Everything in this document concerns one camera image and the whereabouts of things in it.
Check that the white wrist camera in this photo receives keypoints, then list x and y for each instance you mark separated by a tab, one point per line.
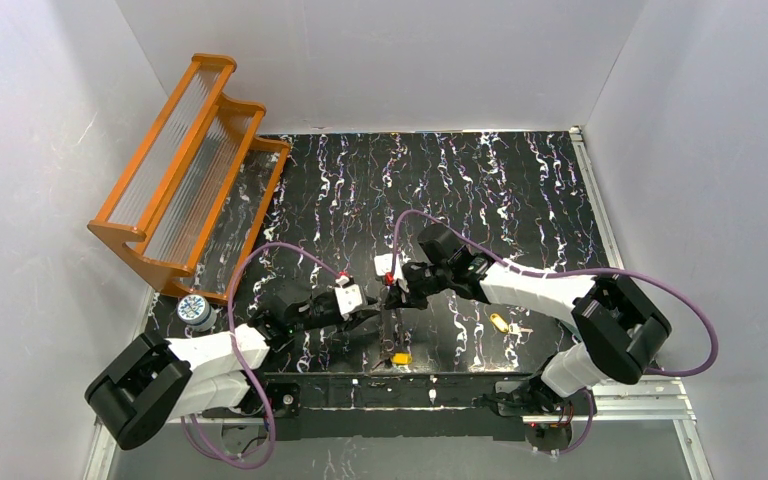
388	269
349	295

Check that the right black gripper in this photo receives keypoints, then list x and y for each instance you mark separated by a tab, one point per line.
408	285

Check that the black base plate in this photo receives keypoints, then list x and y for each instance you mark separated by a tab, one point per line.
331	405

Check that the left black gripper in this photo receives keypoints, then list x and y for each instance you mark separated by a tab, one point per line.
338	313

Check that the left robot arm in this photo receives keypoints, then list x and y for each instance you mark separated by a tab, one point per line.
155	379

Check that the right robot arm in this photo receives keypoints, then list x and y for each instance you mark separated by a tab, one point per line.
618	327

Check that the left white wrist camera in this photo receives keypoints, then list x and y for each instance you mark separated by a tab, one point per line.
349	295

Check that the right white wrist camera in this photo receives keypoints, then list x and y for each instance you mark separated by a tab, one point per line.
388	269

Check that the yellow tagged key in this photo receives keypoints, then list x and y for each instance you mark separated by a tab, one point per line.
501	325
401	359

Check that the white keyring holder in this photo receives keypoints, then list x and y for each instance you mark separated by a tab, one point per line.
391	337

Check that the orange wooden rack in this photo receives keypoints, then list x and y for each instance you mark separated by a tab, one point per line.
160	215

